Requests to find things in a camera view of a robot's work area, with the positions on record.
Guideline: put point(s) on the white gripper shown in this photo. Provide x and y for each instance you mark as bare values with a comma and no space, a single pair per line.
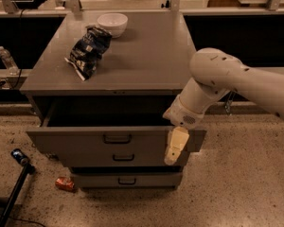
182,114

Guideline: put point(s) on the grey top drawer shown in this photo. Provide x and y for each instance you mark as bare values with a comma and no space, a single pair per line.
103,124

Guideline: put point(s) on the grey drawer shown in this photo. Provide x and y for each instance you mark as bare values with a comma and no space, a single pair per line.
127,180
103,124
114,159

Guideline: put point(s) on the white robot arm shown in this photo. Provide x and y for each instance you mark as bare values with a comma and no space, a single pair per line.
213,75

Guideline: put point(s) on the grey drawer cabinet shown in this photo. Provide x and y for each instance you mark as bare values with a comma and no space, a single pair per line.
149,59

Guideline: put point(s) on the grey bottom drawer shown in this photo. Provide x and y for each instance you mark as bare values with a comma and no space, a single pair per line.
127,180

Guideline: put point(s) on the grey middle drawer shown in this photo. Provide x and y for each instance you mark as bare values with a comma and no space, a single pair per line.
114,159

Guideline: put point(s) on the orange soda can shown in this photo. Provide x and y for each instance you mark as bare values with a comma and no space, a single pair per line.
65,184

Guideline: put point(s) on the blue chip bag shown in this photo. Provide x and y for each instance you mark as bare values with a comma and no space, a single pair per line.
88,50

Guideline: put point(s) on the white bowl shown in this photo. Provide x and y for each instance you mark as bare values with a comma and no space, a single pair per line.
115,23

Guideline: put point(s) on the blue soda can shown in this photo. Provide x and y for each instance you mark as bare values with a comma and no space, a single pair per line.
20,157

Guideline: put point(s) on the clear plastic water bottle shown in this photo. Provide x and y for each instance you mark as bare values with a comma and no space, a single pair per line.
9,61

